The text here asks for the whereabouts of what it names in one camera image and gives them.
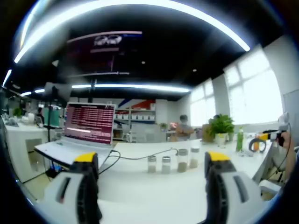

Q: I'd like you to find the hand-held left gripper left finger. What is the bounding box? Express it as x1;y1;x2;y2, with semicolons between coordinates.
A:
44;152;103;224

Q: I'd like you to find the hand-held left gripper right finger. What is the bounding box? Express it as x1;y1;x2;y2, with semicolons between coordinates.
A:
204;151;264;224

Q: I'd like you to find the tall glass seasoning bottle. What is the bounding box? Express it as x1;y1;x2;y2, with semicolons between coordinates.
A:
189;147;200;169
177;148;189;173

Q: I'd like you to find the small glass seasoning bottle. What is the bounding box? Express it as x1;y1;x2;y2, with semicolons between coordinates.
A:
147;155;157;174
161;156;172;175

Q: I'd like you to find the green drink bottle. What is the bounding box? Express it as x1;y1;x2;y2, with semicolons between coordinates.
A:
235;127;244;152

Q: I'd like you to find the person's right hand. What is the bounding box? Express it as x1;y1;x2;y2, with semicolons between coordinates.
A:
278;132;292;149

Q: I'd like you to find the dark arched yellow device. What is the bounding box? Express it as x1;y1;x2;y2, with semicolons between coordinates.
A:
248;137;267;154

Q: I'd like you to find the bright window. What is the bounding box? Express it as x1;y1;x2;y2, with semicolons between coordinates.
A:
190;79;217;128
223;45;285;126

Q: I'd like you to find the potted green plant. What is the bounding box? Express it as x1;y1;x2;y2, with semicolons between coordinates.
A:
205;114;235;146

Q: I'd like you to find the brown cardboard box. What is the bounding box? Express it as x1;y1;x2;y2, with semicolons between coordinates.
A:
202;124;214;143

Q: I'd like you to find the white laptop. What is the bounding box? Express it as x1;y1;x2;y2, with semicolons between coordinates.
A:
34;102;117;169

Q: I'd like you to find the white counter unit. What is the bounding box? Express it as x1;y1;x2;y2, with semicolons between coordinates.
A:
4;123;51;184

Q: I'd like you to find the shelving unit with white bins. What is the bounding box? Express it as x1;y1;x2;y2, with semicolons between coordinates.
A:
114;108;157;140

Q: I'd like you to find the white mesh office chair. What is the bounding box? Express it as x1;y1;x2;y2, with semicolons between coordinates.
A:
137;123;168;143

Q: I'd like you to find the grey panel on tripod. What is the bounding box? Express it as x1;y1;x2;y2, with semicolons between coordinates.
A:
43;82;72;143

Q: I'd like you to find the ceiling light strip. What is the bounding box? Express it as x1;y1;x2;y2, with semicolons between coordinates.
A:
14;0;251;63
71;83;190;93

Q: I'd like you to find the hanging dark display screen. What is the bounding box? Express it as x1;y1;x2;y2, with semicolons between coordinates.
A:
66;30;143;77

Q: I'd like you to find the black cable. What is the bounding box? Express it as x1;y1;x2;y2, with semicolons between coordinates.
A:
98;148;180;175

